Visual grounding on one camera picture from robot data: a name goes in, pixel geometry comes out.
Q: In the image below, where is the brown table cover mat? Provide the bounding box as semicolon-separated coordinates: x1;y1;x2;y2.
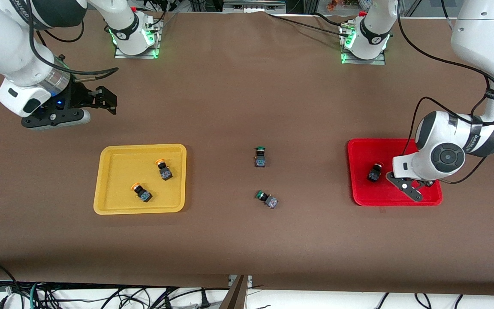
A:
0;8;494;297

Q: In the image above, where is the yellow plastic tray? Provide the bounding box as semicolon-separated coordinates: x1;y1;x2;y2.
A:
93;143;187;215

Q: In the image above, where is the red plastic tray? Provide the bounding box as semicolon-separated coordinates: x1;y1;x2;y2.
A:
347;138;443;207

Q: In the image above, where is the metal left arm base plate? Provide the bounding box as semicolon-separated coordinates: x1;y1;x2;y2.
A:
339;21;387;66

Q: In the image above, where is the grey metal equipment box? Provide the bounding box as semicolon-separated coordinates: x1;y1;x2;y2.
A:
223;0;287;12

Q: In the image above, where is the green floor cable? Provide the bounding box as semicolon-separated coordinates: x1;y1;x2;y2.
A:
27;281;44;309

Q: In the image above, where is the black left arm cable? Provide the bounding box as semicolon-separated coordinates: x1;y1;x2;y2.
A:
395;0;494;185

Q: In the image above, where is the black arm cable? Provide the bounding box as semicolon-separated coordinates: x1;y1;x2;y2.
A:
395;0;494;185
28;9;119;82

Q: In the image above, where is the red mushroom push button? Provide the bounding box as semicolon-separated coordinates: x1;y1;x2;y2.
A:
367;162;385;183

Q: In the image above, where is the black tabletop cable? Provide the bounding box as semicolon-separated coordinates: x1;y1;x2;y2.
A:
265;12;350;37

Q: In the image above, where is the yellow mushroom push button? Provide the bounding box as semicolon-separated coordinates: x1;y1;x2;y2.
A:
130;182;153;203
154;158;174;181

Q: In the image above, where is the dark table support post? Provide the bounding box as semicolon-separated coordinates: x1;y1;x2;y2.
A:
218;275;250;309

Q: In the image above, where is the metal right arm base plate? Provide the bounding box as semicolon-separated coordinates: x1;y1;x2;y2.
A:
114;19;164;59

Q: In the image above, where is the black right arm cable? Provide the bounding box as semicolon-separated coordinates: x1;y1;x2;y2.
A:
28;9;119;82

